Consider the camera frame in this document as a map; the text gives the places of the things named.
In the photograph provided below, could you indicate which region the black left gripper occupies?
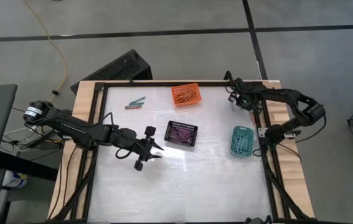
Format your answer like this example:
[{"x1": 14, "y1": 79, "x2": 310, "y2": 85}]
[{"x1": 112, "y1": 125, "x2": 165, "y2": 172}]

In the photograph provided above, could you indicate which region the black mount block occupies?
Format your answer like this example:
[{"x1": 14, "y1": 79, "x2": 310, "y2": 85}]
[{"x1": 244, "y1": 216, "x2": 272, "y2": 224}]

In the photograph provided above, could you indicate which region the teal plastic bin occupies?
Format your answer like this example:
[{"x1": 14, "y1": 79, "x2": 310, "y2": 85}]
[{"x1": 230, "y1": 125, "x2": 255, "y2": 158}]

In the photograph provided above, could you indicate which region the black perforated box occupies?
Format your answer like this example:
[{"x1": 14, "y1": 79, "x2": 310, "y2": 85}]
[{"x1": 70, "y1": 49, "x2": 154, "y2": 95}]

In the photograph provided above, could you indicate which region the black slotted plastic basket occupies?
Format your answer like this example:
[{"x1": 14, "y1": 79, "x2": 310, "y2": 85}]
[{"x1": 164, "y1": 120, "x2": 199, "y2": 147}]

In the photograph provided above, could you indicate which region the black table clamp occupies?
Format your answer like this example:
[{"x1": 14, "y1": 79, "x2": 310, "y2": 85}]
[{"x1": 224, "y1": 70, "x2": 235, "y2": 85}]

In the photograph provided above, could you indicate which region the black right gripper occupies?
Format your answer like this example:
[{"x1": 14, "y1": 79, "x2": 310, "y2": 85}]
[{"x1": 228, "y1": 78, "x2": 263, "y2": 114}]

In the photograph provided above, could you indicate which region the white bucket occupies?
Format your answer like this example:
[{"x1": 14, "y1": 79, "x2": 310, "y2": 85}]
[{"x1": 1, "y1": 170, "x2": 29, "y2": 189}]

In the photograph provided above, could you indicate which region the black metal table frame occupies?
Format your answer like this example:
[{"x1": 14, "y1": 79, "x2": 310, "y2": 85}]
[{"x1": 47, "y1": 80, "x2": 317, "y2": 224}]

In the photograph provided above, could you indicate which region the orange slotted plastic basket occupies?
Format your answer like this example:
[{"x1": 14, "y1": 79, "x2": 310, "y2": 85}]
[{"x1": 171, "y1": 83, "x2": 202, "y2": 108}]

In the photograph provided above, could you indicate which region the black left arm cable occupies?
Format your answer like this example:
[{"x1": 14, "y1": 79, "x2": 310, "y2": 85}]
[{"x1": 95, "y1": 111, "x2": 133, "y2": 160}]

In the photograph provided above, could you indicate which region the yellow cable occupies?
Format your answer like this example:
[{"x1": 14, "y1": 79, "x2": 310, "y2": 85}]
[{"x1": 22, "y1": 0, "x2": 68, "y2": 103}]

